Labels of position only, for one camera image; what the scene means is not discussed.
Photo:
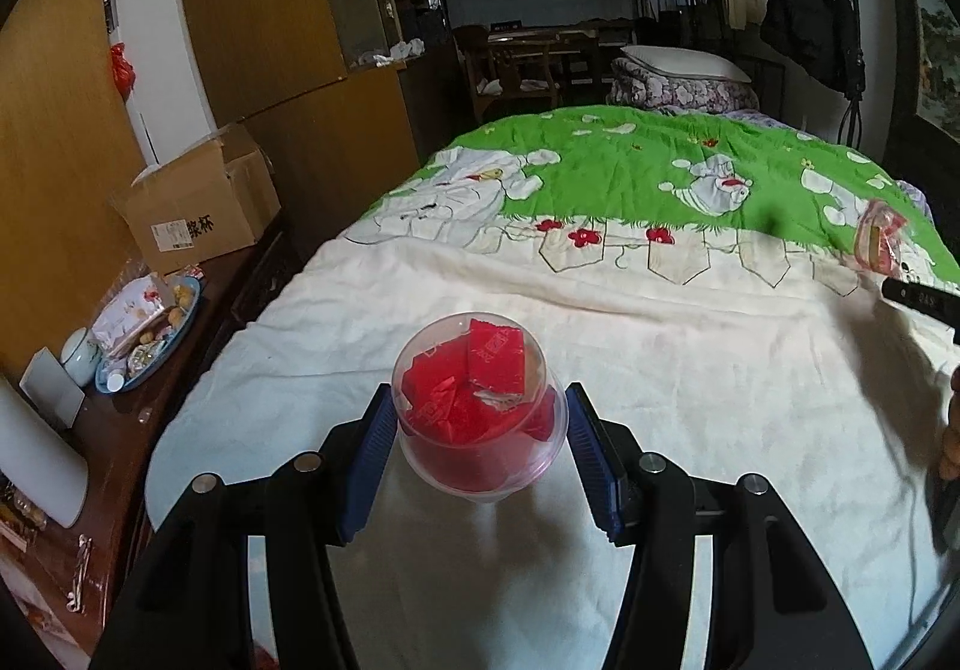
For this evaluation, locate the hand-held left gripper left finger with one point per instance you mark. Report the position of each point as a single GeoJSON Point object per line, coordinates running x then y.
{"type": "Point", "coordinates": [367, 467]}

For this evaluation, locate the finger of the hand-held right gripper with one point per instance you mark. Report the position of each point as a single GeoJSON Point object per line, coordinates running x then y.
{"type": "Point", "coordinates": [926, 301]}

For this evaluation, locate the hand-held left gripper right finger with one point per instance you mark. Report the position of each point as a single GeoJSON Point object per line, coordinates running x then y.
{"type": "Point", "coordinates": [592, 467]}

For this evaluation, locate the pink clear plastic wrapper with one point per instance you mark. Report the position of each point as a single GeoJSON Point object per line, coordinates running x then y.
{"type": "Point", "coordinates": [881, 238]}

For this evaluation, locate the clear plastic cup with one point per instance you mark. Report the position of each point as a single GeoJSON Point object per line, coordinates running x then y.
{"type": "Point", "coordinates": [480, 407]}

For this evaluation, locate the person's right hand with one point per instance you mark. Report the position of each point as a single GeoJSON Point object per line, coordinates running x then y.
{"type": "Point", "coordinates": [952, 430]}

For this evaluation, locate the printed green and cream blanket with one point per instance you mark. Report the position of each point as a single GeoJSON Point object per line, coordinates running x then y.
{"type": "Point", "coordinates": [600, 310]}

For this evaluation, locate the blue plate of snacks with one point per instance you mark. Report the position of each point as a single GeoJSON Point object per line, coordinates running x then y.
{"type": "Point", "coordinates": [161, 340]}

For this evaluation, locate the dark wooden side cabinet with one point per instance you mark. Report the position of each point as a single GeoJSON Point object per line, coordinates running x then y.
{"type": "Point", "coordinates": [112, 490]}

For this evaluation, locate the black metal coat stand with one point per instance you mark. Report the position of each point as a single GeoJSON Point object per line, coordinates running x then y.
{"type": "Point", "coordinates": [851, 39]}

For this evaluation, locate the pink and white snack packet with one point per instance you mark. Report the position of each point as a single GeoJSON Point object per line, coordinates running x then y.
{"type": "Point", "coordinates": [127, 313]}

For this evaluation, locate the metal tweezers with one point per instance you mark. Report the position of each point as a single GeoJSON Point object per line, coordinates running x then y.
{"type": "Point", "coordinates": [81, 572]}

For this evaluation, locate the black hanging coat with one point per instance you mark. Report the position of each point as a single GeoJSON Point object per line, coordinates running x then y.
{"type": "Point", "coordinates": [810, 17]}

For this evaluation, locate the small white teacup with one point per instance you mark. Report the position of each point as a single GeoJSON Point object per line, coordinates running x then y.
{"type": "Point", "coordinates": [79, 358]}

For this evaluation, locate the brown cardboard box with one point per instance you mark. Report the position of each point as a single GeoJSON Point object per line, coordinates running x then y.
{"type": "Point", "coordinates": [199, 201]}

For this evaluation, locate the folded floral quilt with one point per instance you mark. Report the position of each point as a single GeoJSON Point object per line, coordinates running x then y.
{"type": "Point", "coordinates": [675, 94]}

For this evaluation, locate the white pillow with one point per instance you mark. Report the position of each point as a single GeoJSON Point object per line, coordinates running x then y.
{"type": "Point", "coordinates": [686, 63]}

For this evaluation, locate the wooden chair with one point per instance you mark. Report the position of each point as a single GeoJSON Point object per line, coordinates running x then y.
{"type": "Point", "coordinates": [517, 73]}

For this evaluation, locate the white cloth on shelf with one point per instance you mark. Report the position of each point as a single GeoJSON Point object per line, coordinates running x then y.
{"type": "Point", "coordinates": [394, 51]}

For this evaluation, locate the wooden desk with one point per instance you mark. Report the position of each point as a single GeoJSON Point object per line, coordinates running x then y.
{"type": "Point", "coordinates": [585, 39]}

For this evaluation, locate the brown wooden wardrobe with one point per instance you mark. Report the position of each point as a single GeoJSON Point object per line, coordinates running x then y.
{"type": "Point", "coordinates": [300, 39]}

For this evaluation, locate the brown wooden door panel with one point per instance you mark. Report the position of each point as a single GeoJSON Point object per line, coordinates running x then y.
{"type": "Point", "coordinates": [52, 152]}

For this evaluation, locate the red hanging ornament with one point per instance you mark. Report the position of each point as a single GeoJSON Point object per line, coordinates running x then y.
{"type": "Point", "coordinates": [122, 68]}

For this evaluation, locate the framed wall painting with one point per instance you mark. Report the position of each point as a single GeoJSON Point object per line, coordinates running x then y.
{"type": "Point", "coordinates": [937, 54]}

